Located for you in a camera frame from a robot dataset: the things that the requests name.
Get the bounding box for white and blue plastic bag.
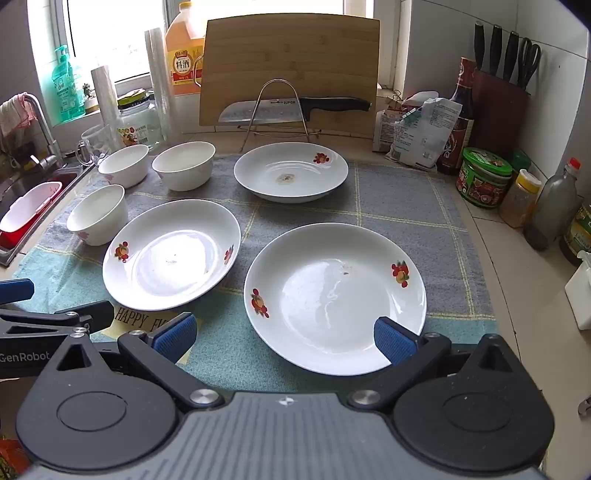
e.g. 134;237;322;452
385;97;462;169

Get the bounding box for bamboo cutting board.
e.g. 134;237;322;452
198;13;382;139

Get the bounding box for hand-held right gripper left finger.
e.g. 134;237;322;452
55;313;223;411

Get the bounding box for window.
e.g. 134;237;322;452
60;0;375;84

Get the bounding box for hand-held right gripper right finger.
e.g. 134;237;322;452
347;316;527;411

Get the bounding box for green dish soap bottle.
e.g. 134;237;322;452
51;45;86;123

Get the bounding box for stack of clear plastic cups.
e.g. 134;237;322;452
144;28;172;144

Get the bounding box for dark soy sauce bottle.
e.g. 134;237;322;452
436;56;476;175

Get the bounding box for short plastic wrap roll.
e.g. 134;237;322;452
91;65;122;153

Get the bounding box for grey checkered dish mat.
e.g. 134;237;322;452
11;154;499;393

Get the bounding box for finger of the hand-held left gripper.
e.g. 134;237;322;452
0;300;115;335
0;279;35;305

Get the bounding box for white ceramic bowl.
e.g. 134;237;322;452
152;141;217;192
98;144;150;189

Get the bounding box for stack of white oval dishes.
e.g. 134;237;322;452
102;199;242;311

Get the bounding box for white plastic box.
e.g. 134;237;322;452
564;251;591;330

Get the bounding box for red and white basin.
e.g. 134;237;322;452
0;181;63;250

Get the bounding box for steel sink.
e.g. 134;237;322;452
0;157;93;268

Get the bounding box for dark red knife block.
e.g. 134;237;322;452
471;69;531;160

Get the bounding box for white and orange plastic bag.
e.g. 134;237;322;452
373;90;439;153

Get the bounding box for metal wire rack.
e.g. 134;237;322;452
240;79;321;151

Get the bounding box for metal faucet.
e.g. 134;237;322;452
21;93;63;171

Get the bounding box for pink cloth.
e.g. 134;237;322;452
0;92;40;139

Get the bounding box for white plate with fruit print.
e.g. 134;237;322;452
244;223;427;376

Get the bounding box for green-lidded sauce jar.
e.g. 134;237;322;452
455;147;513;208

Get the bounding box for black-handled kitchen knife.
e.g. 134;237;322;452
218;96;372;124

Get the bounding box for white plate with stained centre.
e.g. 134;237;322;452
233;142;349;204

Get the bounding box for glass jar with green lid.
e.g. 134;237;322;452
116;90;163;148

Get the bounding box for red-capped clear bottle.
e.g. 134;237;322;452
523;158;581;252

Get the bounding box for yellow-lidded spice jar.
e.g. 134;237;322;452
499;169;542;228

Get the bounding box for orange cooking wine bottle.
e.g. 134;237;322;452
165;0;207;97

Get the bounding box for white dinner plate fruit motif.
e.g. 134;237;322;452
66;185;129;247

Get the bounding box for black scissors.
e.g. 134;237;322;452
517;37;542;89

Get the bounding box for clear glass mug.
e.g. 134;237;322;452
76;124;114;166

